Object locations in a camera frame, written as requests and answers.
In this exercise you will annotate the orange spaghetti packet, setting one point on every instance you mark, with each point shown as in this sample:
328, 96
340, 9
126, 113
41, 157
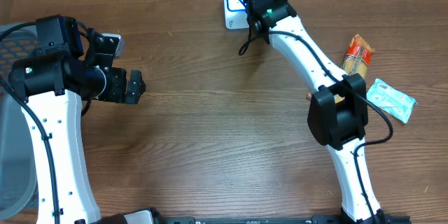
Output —
358, 57

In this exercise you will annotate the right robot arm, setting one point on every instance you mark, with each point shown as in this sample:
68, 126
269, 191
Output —
338, 112

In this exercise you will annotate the teal plastic packet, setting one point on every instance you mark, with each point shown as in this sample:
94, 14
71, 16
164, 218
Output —
391, 100

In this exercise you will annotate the white barcode scanner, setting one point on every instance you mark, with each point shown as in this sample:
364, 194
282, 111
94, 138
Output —
235, 14

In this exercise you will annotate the grey plastic mesh basket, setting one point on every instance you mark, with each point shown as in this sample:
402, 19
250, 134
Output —
18, 172

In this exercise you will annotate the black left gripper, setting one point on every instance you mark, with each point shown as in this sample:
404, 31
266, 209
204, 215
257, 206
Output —
117, 85

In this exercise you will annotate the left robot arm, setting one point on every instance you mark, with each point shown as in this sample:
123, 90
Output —
72, 66

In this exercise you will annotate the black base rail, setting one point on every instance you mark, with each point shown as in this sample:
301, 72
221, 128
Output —
317, 219

